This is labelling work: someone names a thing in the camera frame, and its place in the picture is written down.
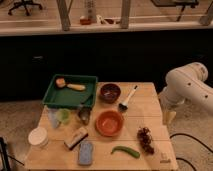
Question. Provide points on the green pepper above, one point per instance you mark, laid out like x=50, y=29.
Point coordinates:
x=127, y=150

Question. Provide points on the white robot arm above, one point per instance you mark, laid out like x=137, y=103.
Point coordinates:
x=186, y=82

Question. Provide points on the purple bowl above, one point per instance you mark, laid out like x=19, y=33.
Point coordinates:
x=110, y=92

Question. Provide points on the orange bowl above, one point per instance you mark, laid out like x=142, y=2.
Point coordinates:
x=109, y=123

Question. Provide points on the small metal cup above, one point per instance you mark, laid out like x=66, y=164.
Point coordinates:
x=84, y=115

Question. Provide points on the green plastic tray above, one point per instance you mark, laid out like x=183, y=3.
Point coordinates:
x=69, y=98

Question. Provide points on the green plastic cup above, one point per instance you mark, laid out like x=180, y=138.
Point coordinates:
x=63, y=116

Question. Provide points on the clear plastic cup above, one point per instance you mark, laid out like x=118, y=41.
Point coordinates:
x=51, y=113

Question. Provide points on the dark red grape bunch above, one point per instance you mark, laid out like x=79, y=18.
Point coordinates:
x=145, y=140

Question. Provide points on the wooden block eraser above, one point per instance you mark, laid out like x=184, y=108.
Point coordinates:
x=76, y=138

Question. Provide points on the blue sponge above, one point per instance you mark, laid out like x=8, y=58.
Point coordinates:
x=85, y=153

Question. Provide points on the red object on shelf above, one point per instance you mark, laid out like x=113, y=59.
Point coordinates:
x=84, y=21

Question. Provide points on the white round container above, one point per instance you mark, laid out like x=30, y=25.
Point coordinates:
x=38, y=137

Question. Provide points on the black office chair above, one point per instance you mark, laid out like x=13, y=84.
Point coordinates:
x=25, y=4

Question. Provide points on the black stand lower left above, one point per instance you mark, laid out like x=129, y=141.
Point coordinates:
x=5, y=157

